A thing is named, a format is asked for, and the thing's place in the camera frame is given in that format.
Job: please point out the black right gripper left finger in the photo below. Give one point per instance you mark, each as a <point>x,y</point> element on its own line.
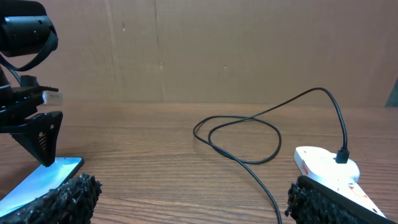
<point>73,202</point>

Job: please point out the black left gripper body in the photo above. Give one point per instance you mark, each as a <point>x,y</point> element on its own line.
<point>19,103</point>

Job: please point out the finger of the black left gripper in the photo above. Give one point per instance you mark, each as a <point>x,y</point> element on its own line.
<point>38,135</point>

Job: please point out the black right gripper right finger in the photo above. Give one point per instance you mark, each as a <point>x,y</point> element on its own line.
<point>310,202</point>

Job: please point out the blue screen smartphone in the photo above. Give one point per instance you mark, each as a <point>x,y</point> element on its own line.
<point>39,182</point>

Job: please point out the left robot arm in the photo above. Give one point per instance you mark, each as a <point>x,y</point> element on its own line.
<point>28,37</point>

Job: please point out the white USB charger adapter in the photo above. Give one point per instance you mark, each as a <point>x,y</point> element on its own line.
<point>348,172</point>

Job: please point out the white power strip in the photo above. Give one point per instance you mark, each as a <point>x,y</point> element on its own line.
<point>311,161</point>

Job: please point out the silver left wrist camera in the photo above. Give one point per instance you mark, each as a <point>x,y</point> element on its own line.
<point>52,98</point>

